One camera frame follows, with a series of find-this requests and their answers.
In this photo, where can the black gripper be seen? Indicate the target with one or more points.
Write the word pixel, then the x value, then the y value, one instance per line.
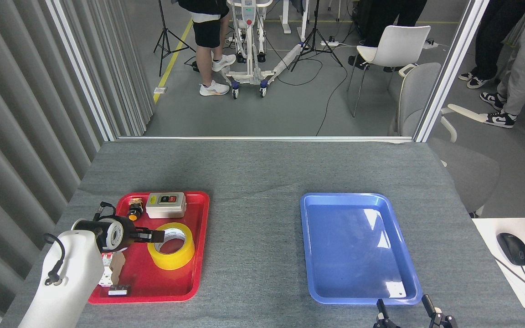
pixel 130 234

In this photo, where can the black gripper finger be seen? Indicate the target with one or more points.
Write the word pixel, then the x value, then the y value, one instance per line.
pixel 433 314
pixel 381 310

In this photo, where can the yellow tape roll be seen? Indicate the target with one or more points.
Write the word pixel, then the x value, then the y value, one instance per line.
pixel 171 262

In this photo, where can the black yellow push button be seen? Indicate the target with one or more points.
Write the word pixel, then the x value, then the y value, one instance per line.
pixel 135 212

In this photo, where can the white circuit breaker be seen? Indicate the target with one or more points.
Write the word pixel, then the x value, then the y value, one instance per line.
pixel 116 269

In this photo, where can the red plastic tray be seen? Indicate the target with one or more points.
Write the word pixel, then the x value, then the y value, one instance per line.
pixel 153 282

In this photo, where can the small black labelled block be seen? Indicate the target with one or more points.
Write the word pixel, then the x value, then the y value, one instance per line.
pixel 120 290

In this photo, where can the blue plastic tray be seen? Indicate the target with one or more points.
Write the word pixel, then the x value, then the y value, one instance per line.
pixel 349 246

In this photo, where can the black computer mouse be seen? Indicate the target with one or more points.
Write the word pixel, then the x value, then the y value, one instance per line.
pixel 513 249

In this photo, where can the white desk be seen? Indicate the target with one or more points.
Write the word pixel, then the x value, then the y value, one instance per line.
pixel 517 225

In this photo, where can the grey floor outlet plate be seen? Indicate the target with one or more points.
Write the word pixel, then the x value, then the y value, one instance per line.
pixel 160 90

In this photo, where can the black power adapter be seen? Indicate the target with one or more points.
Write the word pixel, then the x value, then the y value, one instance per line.
pixel 195 67

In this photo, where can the white wheeled stand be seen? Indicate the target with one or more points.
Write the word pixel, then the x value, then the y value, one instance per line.
pixel 249 68

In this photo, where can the black tripod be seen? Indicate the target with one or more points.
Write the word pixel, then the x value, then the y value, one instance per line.
pixel 316 18
pixel 166 33

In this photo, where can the person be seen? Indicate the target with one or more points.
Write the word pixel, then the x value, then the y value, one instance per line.
pixel 205 32
pixel 524 54
pixel 381 18
pixel 495 32

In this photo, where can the grey office chair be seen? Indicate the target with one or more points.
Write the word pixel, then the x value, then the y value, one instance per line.
pixel 419 86

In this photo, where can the white table leg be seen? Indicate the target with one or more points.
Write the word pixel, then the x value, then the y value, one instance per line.
pixel 285 23
pixel 306 23

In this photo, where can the white power strip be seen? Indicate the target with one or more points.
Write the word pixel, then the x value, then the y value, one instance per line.
pixel 430 44
pixel 329 43

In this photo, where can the white plastic chair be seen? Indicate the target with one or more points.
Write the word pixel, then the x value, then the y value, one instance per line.
pixel 399 38

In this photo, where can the grey push button switch box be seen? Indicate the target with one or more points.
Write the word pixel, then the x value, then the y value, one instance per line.
pixel 166 209

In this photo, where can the silver frame rail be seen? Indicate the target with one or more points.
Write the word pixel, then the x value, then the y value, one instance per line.
pixel 262 139

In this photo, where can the silver frame post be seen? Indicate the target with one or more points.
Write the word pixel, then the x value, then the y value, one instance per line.
pixel 80 68
pixel 451 68

